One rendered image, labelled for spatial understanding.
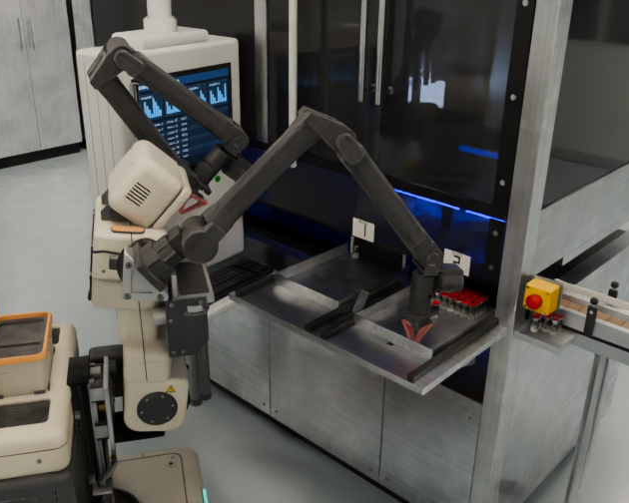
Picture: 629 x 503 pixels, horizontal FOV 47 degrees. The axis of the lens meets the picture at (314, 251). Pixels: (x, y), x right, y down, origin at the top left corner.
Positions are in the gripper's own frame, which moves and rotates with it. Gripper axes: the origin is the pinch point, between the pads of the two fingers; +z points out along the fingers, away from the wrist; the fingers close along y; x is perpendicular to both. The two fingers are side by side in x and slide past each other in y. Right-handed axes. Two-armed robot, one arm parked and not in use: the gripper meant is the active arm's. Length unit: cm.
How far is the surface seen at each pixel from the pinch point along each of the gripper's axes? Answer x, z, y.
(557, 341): -24.9, -0.9, 30.6
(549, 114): -13, -59, 25
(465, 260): 3.4, -15.7, 26.2
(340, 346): 14.5, 3.4, -11.3
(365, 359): 6.0, 3.4, -11.6
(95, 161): 99, -29, -30
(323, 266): 50, 0, 21
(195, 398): 99, 69, 10
